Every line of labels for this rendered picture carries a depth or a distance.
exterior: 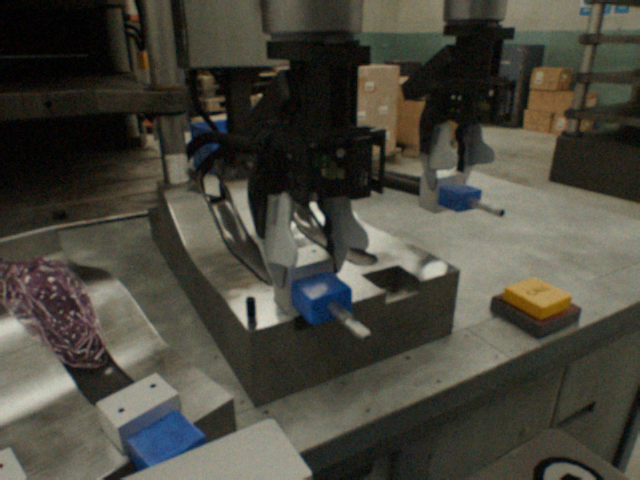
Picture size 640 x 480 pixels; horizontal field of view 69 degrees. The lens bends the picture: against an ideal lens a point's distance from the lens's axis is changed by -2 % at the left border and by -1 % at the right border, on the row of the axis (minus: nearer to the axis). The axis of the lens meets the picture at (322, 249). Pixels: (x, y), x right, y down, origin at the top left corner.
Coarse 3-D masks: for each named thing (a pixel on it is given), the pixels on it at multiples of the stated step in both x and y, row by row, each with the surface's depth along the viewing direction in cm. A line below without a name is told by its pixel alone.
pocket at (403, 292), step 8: (376, 272) 54; (384, 272) 55; (392, 272) 55; (400, 272) 55; (408, 272) 54; (368, 280) 54; (376, 280) 54; (384, 280) 55; (392, 280) 56; (400, 280) 55; (408, 280) 54; (416, 280) 53; (384, 288) 56; (392, 288) 56; (400, 288) 56; (408, 288) 54; (416, 288) 53; (392, 296) 54; (400, 296) 51
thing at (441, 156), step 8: (440, 128) 62; (448, 128) 61; (432, 136) 62; (440, 136) 62; (448, 136) 61; (432, 144) 63; (440, 144) 62; (448, 144) 61; (432, 152) 63; (440, 152) 62; (448, 152) 61; (424, 160) 64; (432, 160) 63; (440, 160) 62; (448, 160) 61; (456, 160) 60; (424, 168) 65; (432, 168) 64; (440, 168) 62; (448, 168) 61; (432, 176) 65; (432, 184) 65
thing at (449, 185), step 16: (448, 176) 66; (432, 192) 67; (448, 192) 65; (464, 192) 63; (480, 192) 65; (432, 208) 68; (448, 208) 65; (464, 208) 64; (480, 208) 62; (496, 208) 60
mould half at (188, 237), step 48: (192, 192) 67; (240, 192) 69; (192, 240) 61; (384, 240) 63; (192, 288) 61; (240, 288) 50; (432, 288) 53; (240, 336) 45; (288, 336) 45; (336, 336) 48; (384, 336) 52; (432, 336) 56; (288, 384) 47
